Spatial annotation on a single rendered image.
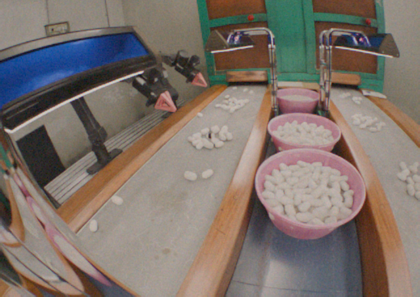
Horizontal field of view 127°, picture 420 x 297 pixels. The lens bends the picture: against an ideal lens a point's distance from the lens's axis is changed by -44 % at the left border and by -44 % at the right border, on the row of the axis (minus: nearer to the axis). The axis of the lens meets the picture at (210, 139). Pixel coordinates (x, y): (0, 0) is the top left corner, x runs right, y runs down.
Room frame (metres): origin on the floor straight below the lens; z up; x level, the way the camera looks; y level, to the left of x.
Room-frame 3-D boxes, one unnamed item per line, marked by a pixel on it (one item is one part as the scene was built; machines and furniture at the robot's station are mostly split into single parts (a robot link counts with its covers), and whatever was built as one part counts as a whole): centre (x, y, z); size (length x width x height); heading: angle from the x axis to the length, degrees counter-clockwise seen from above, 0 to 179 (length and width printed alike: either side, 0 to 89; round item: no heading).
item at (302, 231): (0.28, -0.21, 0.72); 0.27 x 0.27 x 0.10
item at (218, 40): (0.90, -0.19, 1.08); 0.62 x 0.08 x 0.07; 155
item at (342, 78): (1.03, -0.94, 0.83); 0.30 x 0.06 x 0.07; 65
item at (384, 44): (0.66, -0.70, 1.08); 0.62 x 0.08 x 0.07; 155
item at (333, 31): (0.69, -0.63, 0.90); 0.20 x 0.19 x 0.45; 155
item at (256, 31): (0.86, -0.26, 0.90); 0.20 x 0.19 x 0.45; 155
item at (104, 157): (0.68, 0.50, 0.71); 0.20 x 0.07 x 0.08; 152
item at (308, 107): (0.93, -0.52, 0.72); 0.27 x 0.27 x 0.10
